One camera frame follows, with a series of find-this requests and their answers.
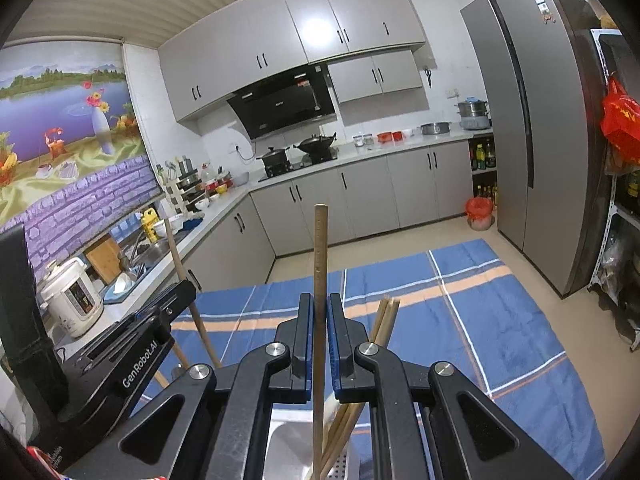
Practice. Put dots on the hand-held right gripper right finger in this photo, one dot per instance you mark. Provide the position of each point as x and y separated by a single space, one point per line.
332 360

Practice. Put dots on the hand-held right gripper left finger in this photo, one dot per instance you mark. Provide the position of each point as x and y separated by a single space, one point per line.
308 360

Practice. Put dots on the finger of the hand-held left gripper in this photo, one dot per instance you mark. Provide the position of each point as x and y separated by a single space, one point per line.
172 302

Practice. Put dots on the wooden chopsticks bundle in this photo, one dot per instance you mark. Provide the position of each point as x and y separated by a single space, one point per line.
381 317

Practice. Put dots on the white utensil holder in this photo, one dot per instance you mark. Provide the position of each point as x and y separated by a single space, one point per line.
285 440

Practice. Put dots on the steel kitchen sink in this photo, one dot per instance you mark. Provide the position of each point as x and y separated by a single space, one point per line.
145 265

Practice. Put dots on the wooden cutting board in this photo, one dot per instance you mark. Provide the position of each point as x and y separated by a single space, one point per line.
102 265

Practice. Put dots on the yellow bottle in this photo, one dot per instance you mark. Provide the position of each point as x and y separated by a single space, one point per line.
149 224

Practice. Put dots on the white rice cooker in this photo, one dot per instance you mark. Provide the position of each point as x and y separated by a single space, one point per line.
75 295

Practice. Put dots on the white knife rack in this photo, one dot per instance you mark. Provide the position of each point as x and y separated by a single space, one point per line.
182 187

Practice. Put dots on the blue plaid tablecloth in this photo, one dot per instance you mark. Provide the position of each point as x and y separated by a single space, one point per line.
450 320

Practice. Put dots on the grey lower cabinets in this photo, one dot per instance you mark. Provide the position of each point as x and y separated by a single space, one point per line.
370 200

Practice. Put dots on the grey cabinets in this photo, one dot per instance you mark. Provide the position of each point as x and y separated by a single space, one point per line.
370 200
280 50

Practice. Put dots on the black cooking pot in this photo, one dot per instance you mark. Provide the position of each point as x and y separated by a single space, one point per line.
274 156

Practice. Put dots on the red trash bin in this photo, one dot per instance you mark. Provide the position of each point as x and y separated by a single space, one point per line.
481 212

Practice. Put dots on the black wok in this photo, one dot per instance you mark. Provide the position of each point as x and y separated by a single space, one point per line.
315 143

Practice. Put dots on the black range hood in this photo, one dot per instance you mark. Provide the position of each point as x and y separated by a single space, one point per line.
280 105

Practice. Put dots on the red food container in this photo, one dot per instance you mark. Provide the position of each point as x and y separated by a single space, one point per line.
397 135
384 137

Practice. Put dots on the row of dark bottles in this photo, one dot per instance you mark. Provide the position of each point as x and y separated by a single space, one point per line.
482 156

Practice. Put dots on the shallow metal pot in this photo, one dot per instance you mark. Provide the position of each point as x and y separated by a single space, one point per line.
435 128

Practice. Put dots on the grey upper cabinets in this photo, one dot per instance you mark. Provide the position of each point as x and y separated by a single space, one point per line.
280 50

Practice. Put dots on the metal steamer pot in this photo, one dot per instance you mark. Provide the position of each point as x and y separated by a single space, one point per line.
472 112

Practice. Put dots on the black scissors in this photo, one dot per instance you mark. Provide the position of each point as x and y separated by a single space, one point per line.
428 76

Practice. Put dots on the grey refrigerator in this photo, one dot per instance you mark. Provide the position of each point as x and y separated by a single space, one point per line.
550 135

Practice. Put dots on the white metal shelf rack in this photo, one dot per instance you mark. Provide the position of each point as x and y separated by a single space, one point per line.
612 200

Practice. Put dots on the red hanging bag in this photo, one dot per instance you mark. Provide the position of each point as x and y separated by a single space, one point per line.
620 120

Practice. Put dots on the landscape wall poster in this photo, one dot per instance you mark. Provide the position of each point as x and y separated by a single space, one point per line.
50 135

